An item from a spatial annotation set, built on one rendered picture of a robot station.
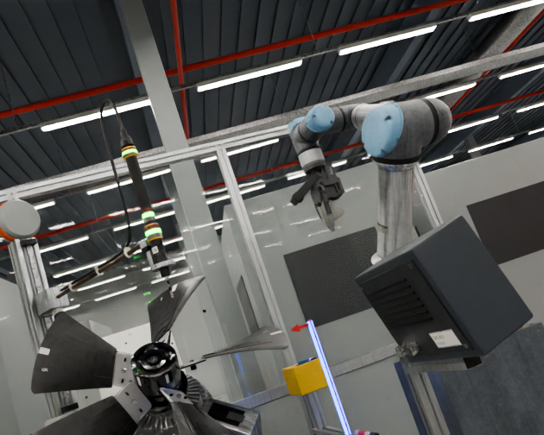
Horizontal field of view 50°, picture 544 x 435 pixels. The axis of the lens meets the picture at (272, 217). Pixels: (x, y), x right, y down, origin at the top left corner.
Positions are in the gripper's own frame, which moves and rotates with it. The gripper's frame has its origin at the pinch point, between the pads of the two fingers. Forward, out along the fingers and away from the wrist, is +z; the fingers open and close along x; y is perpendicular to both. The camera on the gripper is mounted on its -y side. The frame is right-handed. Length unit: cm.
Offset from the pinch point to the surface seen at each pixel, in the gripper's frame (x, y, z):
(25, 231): 57, -89, -40
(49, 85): 700, -78, -459
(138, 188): -1, -51, -26
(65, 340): 10, -81, 8
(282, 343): -9.3, -27.4, 27.5
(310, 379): 21.7, -15.1, 40.8
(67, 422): -10, -83, 29
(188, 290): 12.1, -44.4, 4.0
